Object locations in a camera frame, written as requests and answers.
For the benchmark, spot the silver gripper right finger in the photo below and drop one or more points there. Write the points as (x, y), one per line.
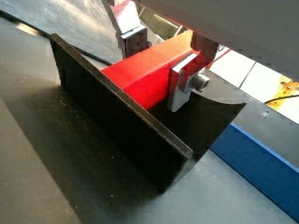
(186, 76)

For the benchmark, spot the blue foam shape-sorter block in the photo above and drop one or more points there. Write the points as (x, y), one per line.
(270, 173)

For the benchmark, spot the red hexagonal prism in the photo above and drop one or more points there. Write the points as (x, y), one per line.
(142, 74)

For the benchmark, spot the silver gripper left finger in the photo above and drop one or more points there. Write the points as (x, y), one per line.
(131, 33)

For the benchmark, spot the black curved cradle stand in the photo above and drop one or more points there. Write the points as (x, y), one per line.
(163, 141)

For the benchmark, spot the yellow bracket outside enclosure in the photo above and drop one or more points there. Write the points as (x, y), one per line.
(286, 91)

